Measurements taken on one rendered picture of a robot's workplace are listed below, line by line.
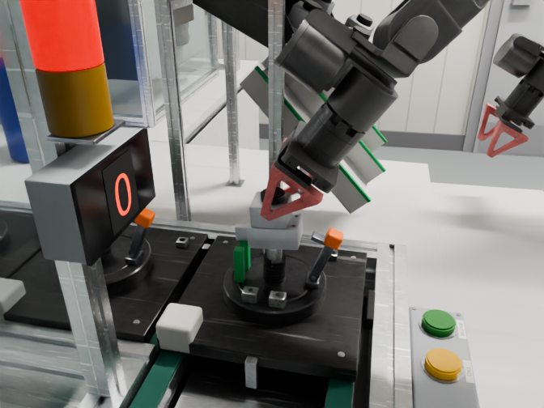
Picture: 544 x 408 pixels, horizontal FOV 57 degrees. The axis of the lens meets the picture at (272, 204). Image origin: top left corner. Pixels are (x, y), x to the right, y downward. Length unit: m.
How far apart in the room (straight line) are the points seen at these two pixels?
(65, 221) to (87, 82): 0.10
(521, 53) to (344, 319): 0.67
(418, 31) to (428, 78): 3.23
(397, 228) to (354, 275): 0.36
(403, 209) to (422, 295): 0.30
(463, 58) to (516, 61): 2.65
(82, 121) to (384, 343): 0.43
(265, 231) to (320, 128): 0.15
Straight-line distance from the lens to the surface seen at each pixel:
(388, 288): 0.72
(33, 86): 0.42
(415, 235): 1.05
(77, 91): 0.40
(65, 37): 0.39
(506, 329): 0.87
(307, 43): 0.51
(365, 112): 0.53
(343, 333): 0.63
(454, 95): 3.80
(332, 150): 0.54
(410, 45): 0.51
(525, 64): 1.11
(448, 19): 0.54
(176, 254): 0.77
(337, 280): 0.71
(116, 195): 0.43
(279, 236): 0.61
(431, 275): 0.94
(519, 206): 1.25
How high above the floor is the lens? 1.39
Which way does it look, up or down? 28 degrees down
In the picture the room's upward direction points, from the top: straight up
